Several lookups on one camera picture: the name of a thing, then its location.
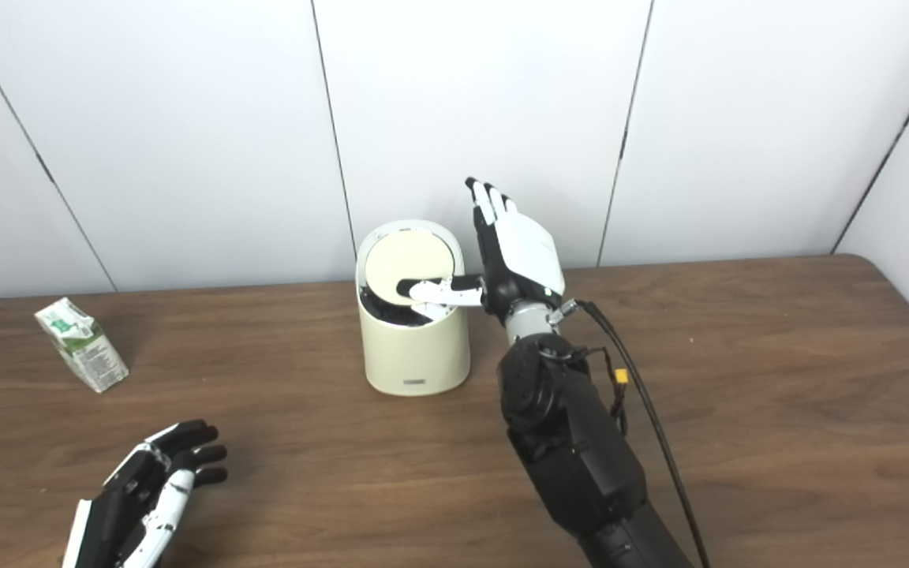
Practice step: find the green white milk carton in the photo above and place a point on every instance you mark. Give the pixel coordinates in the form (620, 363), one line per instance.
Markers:
(80, 347)

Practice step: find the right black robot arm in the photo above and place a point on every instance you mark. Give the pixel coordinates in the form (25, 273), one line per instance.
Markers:
(573, 450)

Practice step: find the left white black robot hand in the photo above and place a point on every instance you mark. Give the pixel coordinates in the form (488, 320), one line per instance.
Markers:
(127, 505)

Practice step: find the round cream bin lid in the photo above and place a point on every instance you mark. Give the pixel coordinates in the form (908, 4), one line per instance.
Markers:
(403, 256)

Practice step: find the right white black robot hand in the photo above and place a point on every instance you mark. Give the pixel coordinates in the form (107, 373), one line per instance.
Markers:
(521, 252)

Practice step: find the cream-colored desktop bin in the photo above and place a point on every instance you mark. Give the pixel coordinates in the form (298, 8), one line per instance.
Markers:
(415, 355)

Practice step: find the black bin liner bag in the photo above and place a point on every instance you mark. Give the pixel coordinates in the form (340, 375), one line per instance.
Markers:
(391, 309)

